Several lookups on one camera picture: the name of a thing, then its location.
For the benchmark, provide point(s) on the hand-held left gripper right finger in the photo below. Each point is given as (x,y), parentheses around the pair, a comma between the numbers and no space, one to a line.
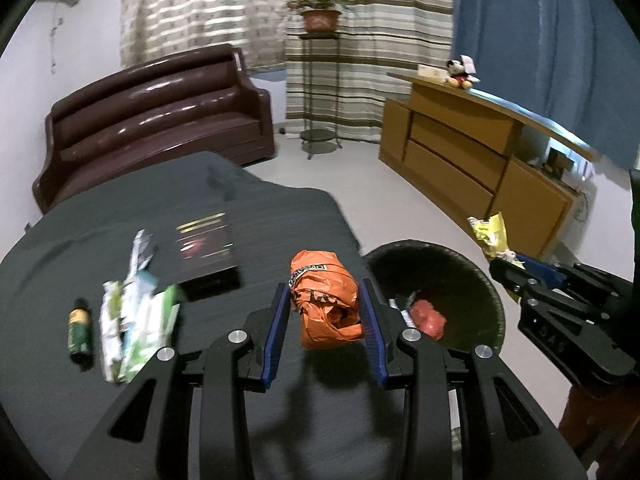
(372,330)

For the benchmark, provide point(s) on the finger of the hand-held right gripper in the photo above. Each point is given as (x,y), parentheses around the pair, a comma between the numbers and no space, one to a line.
(512,280)
(547,272)

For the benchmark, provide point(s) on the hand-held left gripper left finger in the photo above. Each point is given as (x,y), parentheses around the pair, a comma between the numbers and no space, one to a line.
(277,335)

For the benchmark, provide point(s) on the white blue toothpaste tube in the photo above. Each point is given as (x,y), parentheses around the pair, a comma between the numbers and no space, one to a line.
(400,310)

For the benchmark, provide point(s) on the yellow snack wrapper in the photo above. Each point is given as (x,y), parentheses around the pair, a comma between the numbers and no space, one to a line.
(492,235)

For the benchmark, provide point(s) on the black lined trash bin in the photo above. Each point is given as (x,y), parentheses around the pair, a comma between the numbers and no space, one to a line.
(460,280)

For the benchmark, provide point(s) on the red plastic bag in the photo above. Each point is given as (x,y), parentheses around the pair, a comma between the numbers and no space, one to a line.
(429,320)

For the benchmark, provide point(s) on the orange printed plastic bag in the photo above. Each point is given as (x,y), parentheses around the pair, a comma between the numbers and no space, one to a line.
(325,295)

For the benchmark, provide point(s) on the dark cigarette carton box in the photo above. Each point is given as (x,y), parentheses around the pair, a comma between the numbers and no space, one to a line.
(207,250)

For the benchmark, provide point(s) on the green white wrapper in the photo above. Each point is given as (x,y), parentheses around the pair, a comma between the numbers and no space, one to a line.
(150,320)
(112,325)

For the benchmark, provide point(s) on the clear silver wrapper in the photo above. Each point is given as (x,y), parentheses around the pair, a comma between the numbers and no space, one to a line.
(142,252)

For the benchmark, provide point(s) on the small green bottle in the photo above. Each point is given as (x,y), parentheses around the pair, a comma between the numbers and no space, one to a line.
(79,330)

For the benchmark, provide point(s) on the person's right forearm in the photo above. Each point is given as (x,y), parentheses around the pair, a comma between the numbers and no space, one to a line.
(595,420)

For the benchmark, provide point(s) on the white router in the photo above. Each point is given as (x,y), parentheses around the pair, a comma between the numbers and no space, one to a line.
(586,170)

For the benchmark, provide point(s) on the small dark box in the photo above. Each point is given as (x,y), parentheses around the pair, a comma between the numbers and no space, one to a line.
(557,162)

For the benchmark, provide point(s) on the wooden cabinet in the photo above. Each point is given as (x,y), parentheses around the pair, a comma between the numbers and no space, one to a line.
(450,160)

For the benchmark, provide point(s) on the black metal plant stand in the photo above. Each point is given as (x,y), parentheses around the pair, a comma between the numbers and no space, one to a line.
(320,137)

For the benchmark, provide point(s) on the mouse plush toy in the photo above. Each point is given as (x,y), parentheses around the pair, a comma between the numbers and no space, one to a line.
(459,76)

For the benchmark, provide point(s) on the white card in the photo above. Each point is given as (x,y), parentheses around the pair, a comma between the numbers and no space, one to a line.
(468,62)

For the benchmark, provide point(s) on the beige tissue box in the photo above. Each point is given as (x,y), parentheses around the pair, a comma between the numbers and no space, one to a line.
(432,73)

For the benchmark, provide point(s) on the blue curtain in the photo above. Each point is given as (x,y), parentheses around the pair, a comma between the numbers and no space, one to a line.
(540,35)

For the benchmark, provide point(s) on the brown leather sofa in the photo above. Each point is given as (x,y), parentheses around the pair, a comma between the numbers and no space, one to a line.
(150,115)

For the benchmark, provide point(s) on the striped curtain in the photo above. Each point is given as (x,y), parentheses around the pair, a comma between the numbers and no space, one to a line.
(390,25)

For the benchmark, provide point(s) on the potted plant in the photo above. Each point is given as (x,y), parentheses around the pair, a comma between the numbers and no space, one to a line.
(320,17)

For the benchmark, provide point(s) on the beige patterned curtain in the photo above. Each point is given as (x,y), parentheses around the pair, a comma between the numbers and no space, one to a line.
(200,5)

